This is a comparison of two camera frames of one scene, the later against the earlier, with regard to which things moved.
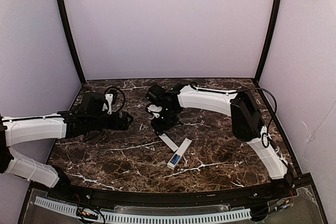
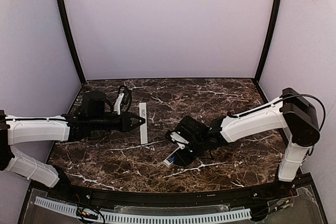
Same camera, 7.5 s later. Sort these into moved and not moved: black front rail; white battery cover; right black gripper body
Moved: right black gripper body; white battery cover
Not moved: black front rail
